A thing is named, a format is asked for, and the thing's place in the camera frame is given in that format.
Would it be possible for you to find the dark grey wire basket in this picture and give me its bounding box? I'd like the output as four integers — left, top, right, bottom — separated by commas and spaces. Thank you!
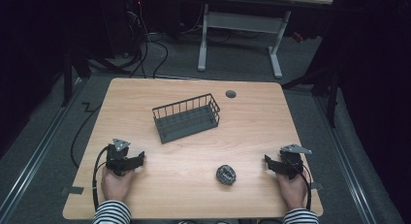
151, 93, 221, 144

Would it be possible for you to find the black metal stand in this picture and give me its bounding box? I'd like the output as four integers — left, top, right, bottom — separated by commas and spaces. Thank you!
60, 47, 132, 109
281, 63, 341, 129

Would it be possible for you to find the metal floor rail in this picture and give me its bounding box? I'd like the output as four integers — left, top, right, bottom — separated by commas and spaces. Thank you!
313, 94, 378, 224
0, 78, 85, 224

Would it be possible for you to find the white-framed desk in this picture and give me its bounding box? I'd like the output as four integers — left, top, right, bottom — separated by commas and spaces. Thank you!
197, 0, 334, 80

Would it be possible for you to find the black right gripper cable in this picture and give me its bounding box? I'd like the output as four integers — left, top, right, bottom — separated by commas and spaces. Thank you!
292, 159, 314, 212

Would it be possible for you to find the person's left hand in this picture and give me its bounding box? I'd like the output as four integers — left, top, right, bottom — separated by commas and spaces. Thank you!
100, 167, 136, 203

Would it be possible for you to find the grey steel wool scrubber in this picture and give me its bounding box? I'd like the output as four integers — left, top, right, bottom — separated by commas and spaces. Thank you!
215, 164, 237, 186

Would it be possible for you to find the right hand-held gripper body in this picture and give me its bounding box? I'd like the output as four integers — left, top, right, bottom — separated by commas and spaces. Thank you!
278, 144, 313, 181

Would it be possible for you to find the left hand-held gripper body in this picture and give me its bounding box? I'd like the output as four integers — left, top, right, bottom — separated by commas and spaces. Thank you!
106, 138, 132, 177

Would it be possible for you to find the thin black floor cable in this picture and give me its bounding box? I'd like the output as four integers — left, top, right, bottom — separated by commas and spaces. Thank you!
70, 102, 102, 169

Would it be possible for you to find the black computer tower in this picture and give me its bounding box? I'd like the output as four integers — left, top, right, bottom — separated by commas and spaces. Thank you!
98, 0, 144, 58

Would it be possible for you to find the person's right hand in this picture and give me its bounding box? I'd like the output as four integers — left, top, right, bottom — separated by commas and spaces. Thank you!
275, 172, 308, 211

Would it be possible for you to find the black floor cable bundle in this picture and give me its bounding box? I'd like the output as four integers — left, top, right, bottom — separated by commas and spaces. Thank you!
124, 0, 170, 80

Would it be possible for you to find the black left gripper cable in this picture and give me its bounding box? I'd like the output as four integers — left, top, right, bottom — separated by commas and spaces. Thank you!
91, 145, 111, 212

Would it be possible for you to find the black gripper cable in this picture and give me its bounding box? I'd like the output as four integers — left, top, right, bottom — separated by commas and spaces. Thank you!
91, 145, 111, 212
292, 159, 314, 212

